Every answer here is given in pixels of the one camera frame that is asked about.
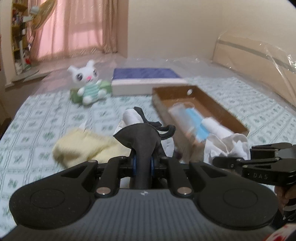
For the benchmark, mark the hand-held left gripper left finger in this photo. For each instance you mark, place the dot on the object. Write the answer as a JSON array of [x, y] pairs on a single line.
[[134, 163]]

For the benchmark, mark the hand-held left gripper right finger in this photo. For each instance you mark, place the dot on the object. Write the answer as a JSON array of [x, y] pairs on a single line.
[[153, 164]]

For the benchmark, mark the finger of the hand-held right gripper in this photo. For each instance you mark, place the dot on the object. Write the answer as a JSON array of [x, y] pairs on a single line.
[[229, 163], [270, 147]]

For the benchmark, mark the black face mask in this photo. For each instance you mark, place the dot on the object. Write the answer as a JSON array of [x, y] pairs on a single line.
[[143, 141]]

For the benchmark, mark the white towel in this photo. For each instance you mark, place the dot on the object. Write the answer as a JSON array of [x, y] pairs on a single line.
[[215, 126]]

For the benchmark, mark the brown cardboard box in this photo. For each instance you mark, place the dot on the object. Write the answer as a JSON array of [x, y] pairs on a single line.
[[222, 111]]

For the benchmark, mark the blue face mask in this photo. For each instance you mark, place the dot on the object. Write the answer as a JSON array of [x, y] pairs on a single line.
[[194, 122]]

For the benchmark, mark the yellow towel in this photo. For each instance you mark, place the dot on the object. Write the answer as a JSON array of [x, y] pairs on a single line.
[[78, 146]]

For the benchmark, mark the person's right hand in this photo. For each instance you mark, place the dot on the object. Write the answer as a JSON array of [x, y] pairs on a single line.
[[281, 197]]

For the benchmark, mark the green cardboard box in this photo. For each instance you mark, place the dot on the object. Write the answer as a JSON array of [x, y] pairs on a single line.
[[106, 87]]

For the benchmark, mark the purple and white flat box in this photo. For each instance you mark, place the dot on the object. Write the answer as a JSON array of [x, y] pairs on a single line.
[[143, 78]]

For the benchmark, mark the plastic-wrapped wooden headboard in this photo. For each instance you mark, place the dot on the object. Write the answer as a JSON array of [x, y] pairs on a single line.
[[254, 60]]

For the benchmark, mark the white bunny plush toy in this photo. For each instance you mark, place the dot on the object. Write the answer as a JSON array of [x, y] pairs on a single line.
[[87, 81]]

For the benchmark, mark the clear plastic sheet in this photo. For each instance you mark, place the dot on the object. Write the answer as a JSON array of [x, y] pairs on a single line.
[[196, 67]]

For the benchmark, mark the floral tablecloth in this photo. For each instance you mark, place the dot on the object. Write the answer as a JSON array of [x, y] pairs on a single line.
[[46, 111]]

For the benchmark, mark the pink curtain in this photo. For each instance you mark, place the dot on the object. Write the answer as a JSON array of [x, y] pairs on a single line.
[[76, 27]]

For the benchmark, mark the standing fan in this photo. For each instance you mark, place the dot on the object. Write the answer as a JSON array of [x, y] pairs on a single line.
[[42, 16]]

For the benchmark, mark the wooden shelf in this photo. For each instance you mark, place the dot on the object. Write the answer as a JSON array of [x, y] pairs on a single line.
[[17, 34]]

